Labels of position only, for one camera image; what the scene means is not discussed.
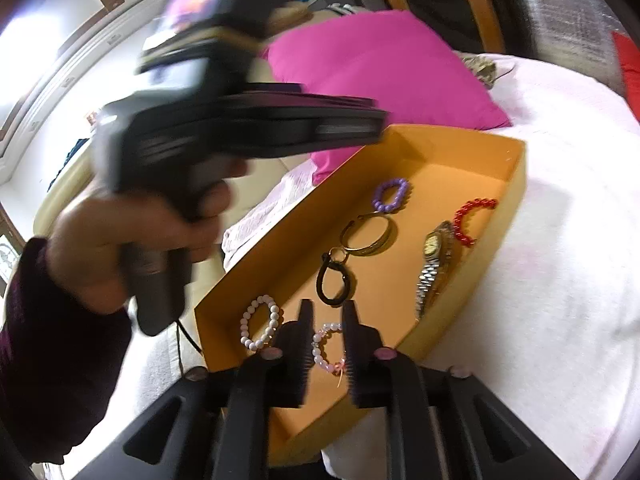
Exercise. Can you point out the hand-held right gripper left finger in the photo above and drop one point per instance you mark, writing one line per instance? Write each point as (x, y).
(302, 365)

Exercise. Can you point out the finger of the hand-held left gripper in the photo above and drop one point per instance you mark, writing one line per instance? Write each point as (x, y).
(310, 94)
(300, 130)

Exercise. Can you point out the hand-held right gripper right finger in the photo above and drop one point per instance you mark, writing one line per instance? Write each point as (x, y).
(352, 365)

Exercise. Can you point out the black loop keyring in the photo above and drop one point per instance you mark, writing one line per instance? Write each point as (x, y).
(322, 280)

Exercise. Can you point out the orange cardboard box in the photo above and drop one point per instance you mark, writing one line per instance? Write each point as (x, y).
(400, 280)

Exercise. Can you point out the person's left forearm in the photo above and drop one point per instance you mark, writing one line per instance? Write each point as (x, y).
(50, 350)

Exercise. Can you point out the person's left hand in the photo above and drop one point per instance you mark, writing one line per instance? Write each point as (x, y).
(100, 230)

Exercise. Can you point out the pink pillow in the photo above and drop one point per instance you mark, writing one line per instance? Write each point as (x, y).
(390, 70)

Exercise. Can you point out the metal bangle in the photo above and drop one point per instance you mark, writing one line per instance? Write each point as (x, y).
(382, 247)

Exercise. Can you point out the silver gold wristwatch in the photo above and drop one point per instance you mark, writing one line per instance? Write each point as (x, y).
(432, 245)

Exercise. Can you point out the patterned cloth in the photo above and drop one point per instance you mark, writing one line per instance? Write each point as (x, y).
(480, 70)

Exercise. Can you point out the wooden cabinet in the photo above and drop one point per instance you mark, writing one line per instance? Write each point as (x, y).
(487, 5)

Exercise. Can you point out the pale pink blanket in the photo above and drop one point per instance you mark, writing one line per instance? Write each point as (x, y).
(550, 260)

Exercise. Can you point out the red pillow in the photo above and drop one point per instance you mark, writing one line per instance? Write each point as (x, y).
(629, 70)

